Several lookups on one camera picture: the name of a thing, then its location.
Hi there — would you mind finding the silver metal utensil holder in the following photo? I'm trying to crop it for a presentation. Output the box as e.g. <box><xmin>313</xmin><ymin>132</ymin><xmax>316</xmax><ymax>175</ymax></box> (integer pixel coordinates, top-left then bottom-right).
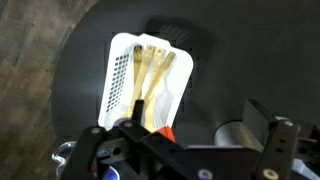
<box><xmin>213</xmin><ymin>120</ymin><xmax>266</xmax><ymax>149</ymax></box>

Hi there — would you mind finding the clear plastic jar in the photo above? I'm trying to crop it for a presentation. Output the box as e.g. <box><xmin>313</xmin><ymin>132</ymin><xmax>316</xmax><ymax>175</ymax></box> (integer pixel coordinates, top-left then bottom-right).
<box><xmin>101</xmin><ymin>164</ymin><xmax>123</xmax><ymax>180</ymax></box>

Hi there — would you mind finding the black round table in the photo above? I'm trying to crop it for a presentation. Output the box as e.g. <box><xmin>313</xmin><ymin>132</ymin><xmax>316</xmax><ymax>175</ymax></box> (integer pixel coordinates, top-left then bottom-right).
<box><xmin>49</xmin><ymin>0</ymin><xmax>320</xmax><ymax>180</ymax></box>

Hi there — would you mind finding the teal spatula wooden handle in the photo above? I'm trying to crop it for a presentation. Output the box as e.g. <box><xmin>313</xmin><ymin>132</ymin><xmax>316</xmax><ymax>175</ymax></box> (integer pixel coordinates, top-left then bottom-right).
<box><xmin>132</xmin><ymin>44</ymin><xmax>144</xmax><ymax>101</ymax></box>

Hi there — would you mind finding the red silicone spatula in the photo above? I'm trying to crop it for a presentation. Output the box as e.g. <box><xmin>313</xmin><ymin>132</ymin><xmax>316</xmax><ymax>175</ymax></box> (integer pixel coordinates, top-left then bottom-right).
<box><xmin>155</xmin><ymin>125</ymin><xmax>177</xmax><ymax>144</ymax></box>

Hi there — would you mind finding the clear glass mug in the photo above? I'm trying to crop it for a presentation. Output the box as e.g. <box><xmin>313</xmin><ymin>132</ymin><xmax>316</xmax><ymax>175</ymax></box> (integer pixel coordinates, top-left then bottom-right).
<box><xmin>50</xmin><ymin>140</ymin><xmax>79</xmax><ymax>179</ymax></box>

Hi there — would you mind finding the wooden utensil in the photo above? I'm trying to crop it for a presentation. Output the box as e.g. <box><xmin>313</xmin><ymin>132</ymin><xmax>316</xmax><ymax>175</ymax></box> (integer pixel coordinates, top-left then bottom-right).
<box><xmin>143</xmin><ymin>50</ymin><xmax>178</xmax><ymax>133</ymax></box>
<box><xmin>131</xmin><ymin>44</ymin><xmax>157</xmax><ymax>104</ymax></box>
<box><xmin>143</xmin><ymin>47</ymin><xmax>167</xmax><ymax>101</ymax></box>

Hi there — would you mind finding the blue grey cloth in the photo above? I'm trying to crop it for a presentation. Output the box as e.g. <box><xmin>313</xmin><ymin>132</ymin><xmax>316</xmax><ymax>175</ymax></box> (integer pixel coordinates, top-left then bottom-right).
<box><xmin>293</xmin><ymin>159</ymin><xmax>320</xmax><ymax>179</ymax></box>

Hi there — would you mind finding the white plastic basket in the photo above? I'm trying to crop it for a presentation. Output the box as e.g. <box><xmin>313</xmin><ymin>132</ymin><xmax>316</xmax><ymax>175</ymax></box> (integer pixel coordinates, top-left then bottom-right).
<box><xmin>97</xmin><ymin>32</ymin><xmax>195</xmax><ymax>132</ymax></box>

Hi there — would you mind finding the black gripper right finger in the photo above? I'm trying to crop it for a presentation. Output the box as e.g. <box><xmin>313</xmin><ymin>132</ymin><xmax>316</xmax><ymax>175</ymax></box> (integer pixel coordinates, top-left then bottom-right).
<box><xmin>242</xmin><ymin>98</ymin><xmax>301</xmax><ymax>180</ymax></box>

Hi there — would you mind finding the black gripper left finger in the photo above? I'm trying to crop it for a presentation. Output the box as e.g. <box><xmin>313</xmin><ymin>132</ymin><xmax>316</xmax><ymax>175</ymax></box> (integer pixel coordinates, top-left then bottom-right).
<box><xmin>59</xmin><ymin>99</ymin><xmax>214</xmax><ymax>180</ymax></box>

